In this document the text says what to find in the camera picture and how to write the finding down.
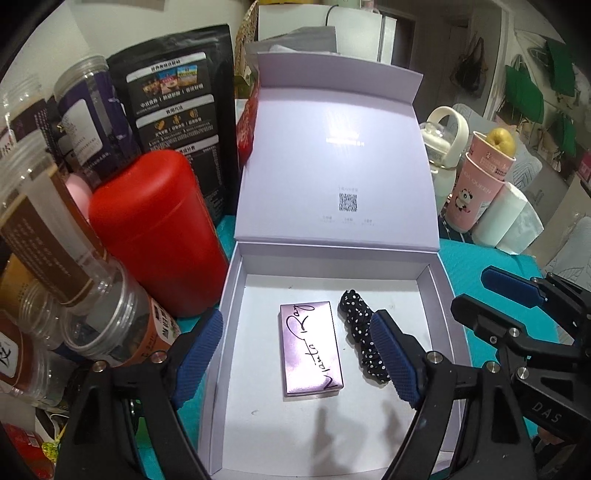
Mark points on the black polka dot scrunchie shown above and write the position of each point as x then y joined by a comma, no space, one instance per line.
358,318

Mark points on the dark label clear jar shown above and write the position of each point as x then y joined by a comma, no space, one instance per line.
23,124

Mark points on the red plastic canister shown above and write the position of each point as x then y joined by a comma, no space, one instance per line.
157,230

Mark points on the yellow round fruit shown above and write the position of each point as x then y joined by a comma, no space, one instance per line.
499,141

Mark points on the woven straw basket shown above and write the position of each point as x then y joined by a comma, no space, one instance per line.
244,37

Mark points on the pink rounded bottle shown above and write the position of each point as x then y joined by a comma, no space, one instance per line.
79,198

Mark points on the clear jar with orange contents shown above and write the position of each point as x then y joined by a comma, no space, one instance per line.
115,318

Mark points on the white toilet paper roll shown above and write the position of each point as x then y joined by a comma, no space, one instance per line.
498,217
528,230

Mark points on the black hanging bag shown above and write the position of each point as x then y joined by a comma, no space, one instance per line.
468,69

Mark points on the brown label clear jar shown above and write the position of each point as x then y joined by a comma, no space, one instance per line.
51,230

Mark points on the black printed food pouch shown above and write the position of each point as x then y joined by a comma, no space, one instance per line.
175,115

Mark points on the purple label clear jar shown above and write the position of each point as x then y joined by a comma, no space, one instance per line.
87,120

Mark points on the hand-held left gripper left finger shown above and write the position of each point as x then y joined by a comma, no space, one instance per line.
199,362

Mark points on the red snack packet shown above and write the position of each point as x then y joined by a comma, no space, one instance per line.
23,441

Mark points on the pink metallic palette box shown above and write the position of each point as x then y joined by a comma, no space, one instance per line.
311,346

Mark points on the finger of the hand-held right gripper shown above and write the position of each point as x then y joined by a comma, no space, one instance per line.
508,286
480,321

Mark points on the pink panda print cup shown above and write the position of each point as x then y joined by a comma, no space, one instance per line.
468,203

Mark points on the lavender gift box with lid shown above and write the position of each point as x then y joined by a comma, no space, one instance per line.
323,161

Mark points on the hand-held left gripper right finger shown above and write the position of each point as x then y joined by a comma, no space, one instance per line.
393,362

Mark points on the red brown label jar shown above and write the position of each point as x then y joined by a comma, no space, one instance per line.
18,360

